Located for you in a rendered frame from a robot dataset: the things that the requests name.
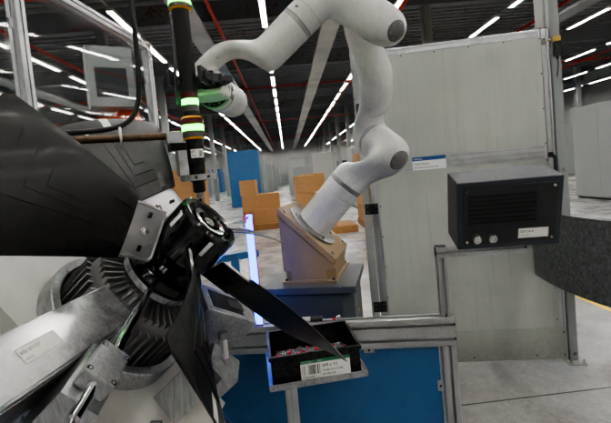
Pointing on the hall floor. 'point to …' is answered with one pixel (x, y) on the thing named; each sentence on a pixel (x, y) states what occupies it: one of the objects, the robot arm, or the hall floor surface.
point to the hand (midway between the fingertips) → (186, 76)
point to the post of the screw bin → (292, 406)
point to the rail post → (451, 384)
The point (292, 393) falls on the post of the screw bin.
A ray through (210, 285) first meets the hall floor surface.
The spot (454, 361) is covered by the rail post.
